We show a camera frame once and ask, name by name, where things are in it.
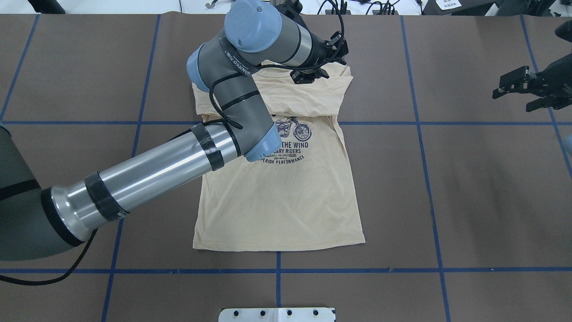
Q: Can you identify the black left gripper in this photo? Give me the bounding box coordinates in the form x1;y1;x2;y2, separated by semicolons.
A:
290;31;349;85

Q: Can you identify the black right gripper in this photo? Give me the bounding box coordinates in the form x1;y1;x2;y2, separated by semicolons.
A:
492;54;572;112

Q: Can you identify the cream long-sleeve printed shirt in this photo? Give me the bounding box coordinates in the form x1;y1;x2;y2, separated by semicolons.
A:
193;63;365;251

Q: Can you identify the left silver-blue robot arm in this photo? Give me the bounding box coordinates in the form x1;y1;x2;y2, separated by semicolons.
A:
0;0;349;261

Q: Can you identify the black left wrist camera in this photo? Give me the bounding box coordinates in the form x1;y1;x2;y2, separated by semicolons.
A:
270;0;303;14

